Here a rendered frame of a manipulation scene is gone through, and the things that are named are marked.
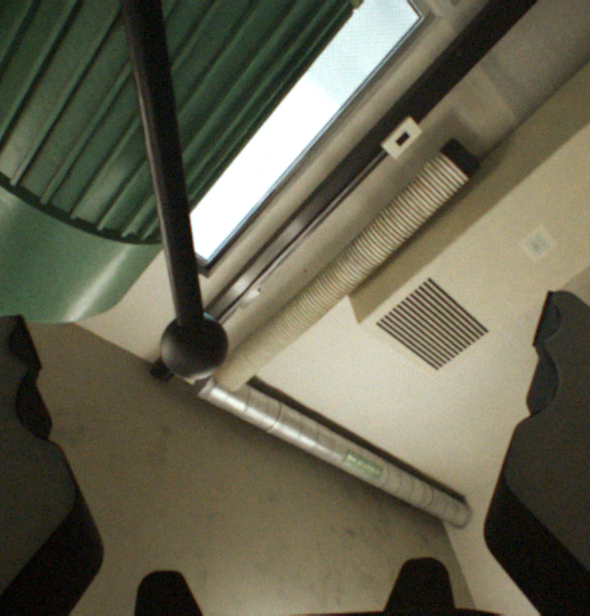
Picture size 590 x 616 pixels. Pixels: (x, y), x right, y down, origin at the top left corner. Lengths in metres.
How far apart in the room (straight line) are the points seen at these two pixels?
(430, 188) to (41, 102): 1.56
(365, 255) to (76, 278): 1.53
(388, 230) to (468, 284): 0.38
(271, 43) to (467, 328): 1.79
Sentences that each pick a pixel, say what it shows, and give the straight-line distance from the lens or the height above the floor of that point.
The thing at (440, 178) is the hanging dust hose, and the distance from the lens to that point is 1.75.
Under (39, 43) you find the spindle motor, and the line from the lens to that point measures 0.27.
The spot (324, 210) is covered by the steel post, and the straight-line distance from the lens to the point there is 1.75.
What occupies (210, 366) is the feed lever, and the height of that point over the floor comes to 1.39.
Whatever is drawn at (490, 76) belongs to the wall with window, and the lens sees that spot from 1.92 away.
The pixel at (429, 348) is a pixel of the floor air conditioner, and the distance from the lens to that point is 1.99.
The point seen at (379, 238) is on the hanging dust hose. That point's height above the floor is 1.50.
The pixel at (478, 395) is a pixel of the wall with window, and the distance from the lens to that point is 2.81.
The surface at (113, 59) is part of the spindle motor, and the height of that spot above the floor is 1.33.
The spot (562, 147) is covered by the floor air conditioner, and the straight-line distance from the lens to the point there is 1.78.
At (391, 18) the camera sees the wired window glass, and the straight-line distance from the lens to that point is 1.84.
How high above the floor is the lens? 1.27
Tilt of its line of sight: 21 degrees up
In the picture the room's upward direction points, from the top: 134 degrees counter-clockwise
